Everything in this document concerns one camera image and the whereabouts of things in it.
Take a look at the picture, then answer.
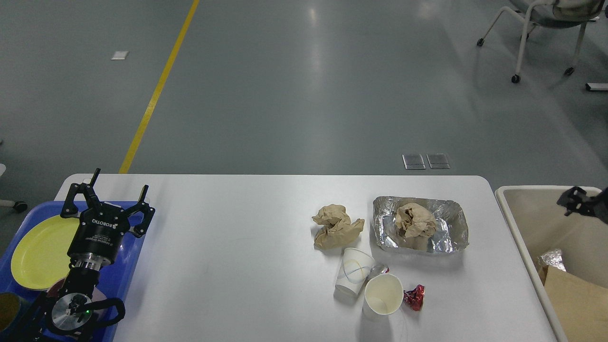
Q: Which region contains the silver floor socket plate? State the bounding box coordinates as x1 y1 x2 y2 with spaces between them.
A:
402 154 427 171

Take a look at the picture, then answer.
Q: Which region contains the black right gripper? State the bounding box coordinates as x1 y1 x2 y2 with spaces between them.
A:
557 186 608 219

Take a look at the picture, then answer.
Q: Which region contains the brown paper bag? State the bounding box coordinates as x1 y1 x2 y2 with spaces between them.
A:
537 266 608 342

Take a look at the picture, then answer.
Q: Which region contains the pink mug brown inside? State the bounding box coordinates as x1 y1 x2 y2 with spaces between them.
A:
47 276 107 304

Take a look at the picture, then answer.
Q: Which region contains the white patterned paper cup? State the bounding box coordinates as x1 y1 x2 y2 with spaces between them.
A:
335 247 376 297

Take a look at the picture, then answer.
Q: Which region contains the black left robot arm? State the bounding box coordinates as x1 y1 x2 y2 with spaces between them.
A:
1 169 156 342

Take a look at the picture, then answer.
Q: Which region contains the teal mug yellow inside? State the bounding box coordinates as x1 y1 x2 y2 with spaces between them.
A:
0 292 31 339

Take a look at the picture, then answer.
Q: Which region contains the black caster wheel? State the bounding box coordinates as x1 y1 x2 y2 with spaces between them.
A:
0 199 28 213

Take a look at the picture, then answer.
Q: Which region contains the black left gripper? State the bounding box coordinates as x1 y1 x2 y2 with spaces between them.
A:
60 168 156 272

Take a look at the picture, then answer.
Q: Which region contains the foil piece in bin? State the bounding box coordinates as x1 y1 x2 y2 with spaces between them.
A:
538 247 567 271

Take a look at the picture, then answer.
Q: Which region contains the white wheeled chair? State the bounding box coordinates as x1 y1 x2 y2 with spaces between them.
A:
477 0 605 84

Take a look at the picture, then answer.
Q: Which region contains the white bar on floor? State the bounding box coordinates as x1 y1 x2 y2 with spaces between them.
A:
585 83 608 92

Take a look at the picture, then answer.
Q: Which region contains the aluminium foil sheet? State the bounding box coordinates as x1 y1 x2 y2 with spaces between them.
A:
371 196 468 256

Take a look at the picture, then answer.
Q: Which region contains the beige plastic bin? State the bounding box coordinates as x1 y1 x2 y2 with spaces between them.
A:
494 185 608 342

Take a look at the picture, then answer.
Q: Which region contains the yellow plastic plate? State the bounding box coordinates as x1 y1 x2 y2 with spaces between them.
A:
10 216 79 290

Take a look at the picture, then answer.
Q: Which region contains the red foil wrapper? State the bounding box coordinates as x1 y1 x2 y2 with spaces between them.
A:
403 284 425 312

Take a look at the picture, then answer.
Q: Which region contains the brown paper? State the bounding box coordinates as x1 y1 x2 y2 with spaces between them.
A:
395 203 437 238

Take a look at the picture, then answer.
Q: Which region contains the white floor marker tile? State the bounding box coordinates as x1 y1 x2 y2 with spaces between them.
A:
111 51 129 60

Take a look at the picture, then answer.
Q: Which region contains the crumpled brown paper ball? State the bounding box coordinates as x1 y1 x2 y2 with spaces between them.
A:
311 204 365 250

